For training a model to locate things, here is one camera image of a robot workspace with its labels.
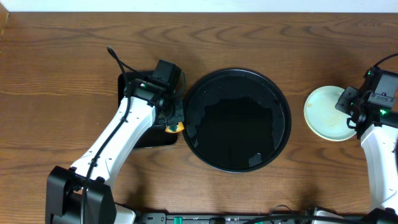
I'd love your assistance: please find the yellow green scrub sponge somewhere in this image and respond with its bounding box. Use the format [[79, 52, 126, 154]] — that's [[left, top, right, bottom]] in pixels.
[[165, 122, 184, 133]]

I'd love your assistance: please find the mint plate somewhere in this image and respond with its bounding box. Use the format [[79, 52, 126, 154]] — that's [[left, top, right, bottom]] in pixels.
[[303, 86, 356, 141]]

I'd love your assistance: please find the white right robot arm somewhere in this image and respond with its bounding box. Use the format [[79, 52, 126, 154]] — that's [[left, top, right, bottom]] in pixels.
[[335, 87, 397, 223]]

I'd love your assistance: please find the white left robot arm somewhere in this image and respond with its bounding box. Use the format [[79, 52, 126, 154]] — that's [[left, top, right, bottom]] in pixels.
[[45, 79, 183, 223]]

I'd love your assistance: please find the black round serving tray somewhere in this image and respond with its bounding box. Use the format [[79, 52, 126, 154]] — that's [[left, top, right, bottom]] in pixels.
[[183, 68, 292, 173]]

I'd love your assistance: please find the black rectangular water tray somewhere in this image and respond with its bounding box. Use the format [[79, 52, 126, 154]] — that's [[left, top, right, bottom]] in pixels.
[[118, 73, 178, 149]]

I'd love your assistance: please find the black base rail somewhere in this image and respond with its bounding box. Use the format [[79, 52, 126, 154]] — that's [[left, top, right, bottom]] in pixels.
[[138, 212, 368, 224]]

